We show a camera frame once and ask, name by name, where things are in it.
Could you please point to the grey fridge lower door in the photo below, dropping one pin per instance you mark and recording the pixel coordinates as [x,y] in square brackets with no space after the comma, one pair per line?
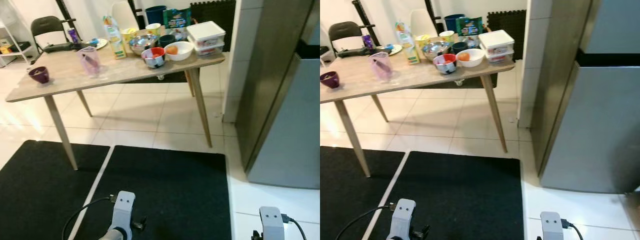
[595,130]
[295,130]

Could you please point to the steel grey fridge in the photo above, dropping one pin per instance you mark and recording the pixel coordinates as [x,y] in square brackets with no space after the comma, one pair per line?
[260,75]
[555,90]

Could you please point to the light wooden table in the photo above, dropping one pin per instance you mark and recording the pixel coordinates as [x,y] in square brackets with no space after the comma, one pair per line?
[425,75]
[125,70]

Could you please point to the pink translucent jug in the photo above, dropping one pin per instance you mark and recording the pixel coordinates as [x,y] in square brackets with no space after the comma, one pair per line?
[381,66]
[90,61]

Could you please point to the dark purple cup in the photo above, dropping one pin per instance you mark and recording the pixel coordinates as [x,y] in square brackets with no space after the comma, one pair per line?
[330,79]
[39,75]

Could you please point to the orange fruit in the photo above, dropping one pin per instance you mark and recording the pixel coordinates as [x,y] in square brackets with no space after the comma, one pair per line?
[171,50]
[463,56]

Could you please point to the white bowl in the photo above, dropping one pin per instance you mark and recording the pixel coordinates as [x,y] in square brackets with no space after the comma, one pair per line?
[476,58]
[184,51]

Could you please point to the large steel bowl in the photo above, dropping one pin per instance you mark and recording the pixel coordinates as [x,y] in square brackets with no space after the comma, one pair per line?
[141,43]
[435,49]

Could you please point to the white plate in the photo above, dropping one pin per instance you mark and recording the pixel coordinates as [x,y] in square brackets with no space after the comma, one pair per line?
[395,49]
[101,44]

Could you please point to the juice carton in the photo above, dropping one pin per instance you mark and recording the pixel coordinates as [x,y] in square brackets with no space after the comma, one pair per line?
[115,40]
[407,42]

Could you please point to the black bowl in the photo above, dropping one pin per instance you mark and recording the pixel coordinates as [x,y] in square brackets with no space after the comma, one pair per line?
[459,46]
[167,39]

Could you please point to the flat black device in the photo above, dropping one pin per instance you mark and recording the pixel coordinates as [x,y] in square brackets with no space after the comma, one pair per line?
[60,48]
[352,52]

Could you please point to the white shelf rack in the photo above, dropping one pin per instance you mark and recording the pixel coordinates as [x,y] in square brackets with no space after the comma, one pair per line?
[10,40]
[324,55]

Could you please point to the purple can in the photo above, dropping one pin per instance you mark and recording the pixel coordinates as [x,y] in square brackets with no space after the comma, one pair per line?
[73,35]
[367,41]

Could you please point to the white lidded plastic container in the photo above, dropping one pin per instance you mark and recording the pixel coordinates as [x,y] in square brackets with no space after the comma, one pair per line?
[206,31]
[496,39]

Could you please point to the white plastic chair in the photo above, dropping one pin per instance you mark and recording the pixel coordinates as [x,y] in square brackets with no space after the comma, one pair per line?
[422,20]
[124,15]

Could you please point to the green snack bag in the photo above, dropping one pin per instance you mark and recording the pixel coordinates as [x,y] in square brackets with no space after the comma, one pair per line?
[469,25]
[177,17]

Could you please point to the dark blue bucket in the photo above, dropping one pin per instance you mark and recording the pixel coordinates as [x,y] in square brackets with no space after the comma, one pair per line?
[155,14]
[454,21]

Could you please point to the black folding chair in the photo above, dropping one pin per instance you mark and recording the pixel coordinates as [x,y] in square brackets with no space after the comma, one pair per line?
[47,27]
[345,32]

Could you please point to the black metal pole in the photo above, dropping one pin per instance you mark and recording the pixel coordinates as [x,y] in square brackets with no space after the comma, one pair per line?
[64,12]
[361,15]
[431,10]
[135,10]

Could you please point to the black foam puzzle mat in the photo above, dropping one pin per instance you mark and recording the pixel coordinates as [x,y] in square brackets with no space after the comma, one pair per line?
[507,22]
[212,17]

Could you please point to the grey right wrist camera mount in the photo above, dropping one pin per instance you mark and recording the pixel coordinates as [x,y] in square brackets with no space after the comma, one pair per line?
[272,222]
[551,225]

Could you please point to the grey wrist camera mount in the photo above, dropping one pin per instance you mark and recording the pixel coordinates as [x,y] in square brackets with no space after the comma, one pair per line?
[403,212]
[272,222]
[551,225]
[123,207]

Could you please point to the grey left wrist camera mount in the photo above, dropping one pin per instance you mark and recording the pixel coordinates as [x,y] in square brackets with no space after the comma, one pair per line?
[123,207]
[403,212]

